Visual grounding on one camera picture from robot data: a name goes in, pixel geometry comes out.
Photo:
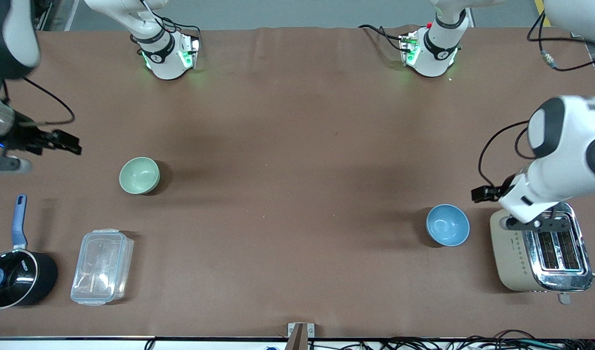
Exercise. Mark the green bowl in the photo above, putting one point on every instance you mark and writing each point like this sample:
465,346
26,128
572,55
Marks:
139,175

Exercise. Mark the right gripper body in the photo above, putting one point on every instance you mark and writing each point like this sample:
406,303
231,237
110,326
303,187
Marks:
27,138

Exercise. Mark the metal table edge bracket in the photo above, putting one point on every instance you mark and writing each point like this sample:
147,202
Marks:
300,335

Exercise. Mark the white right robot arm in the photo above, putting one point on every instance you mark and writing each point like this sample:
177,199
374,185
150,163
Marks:
164,58

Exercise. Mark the beige chrome toaster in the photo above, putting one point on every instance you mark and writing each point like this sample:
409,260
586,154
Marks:
516,262

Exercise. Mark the clear plastic food container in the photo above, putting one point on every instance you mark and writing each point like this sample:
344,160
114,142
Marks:
102,267

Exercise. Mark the brown table cloth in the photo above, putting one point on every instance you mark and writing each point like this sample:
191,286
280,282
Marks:
297,146

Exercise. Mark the glass lid blue knob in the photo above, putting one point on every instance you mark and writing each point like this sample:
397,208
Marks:
15,277

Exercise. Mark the blue bowl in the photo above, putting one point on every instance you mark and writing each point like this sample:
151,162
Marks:
447,225

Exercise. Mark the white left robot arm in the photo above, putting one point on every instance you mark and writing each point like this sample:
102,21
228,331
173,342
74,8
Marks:
572,136

